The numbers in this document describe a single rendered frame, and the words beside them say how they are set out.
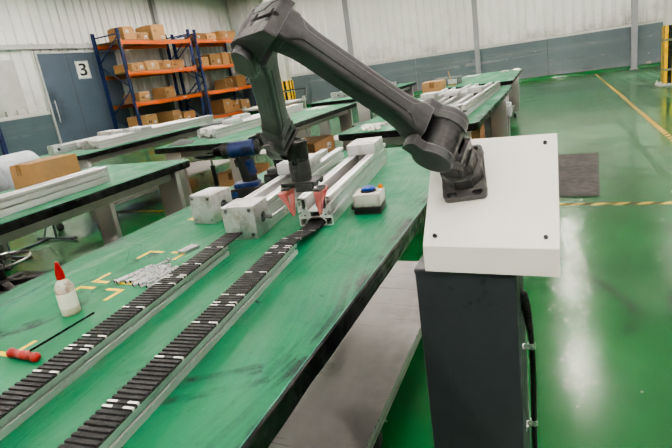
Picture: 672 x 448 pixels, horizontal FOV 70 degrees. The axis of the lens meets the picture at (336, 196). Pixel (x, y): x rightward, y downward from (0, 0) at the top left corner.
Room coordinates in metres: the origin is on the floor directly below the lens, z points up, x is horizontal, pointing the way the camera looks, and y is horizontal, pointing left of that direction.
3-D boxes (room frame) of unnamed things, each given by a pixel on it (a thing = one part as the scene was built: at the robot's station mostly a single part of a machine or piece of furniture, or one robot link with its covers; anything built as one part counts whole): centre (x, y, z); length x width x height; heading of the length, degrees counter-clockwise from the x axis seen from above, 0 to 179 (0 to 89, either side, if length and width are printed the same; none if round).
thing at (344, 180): (1.67, -0.06, 0.82); 0.80 x 0.10 x 0.09; 161
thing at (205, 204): (1.52, 0.40, 0.83); 0.11 x 0.10 x 0.10; 61
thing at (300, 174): (1.25, 0.08, 0.95); 0.10 x 0.07 x 0.07; 71
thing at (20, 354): (0.84, 0.56, 0.79); 0.16 x 0.08 x 0.02; 154
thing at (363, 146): (1.91, -0.15, 0.87); 0.16 x 0.11 x 0.07; 161
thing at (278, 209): (1.73, 0.12, 0.82); 0.80 x 0.10 x 0.09; 161
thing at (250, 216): (1.31, 0.25, 0.83); 0.12 x 0.09 x 0.10; 71
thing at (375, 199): (1.36, -0.09, 0.81); 0.10 x 0.08 x 0.06; 71
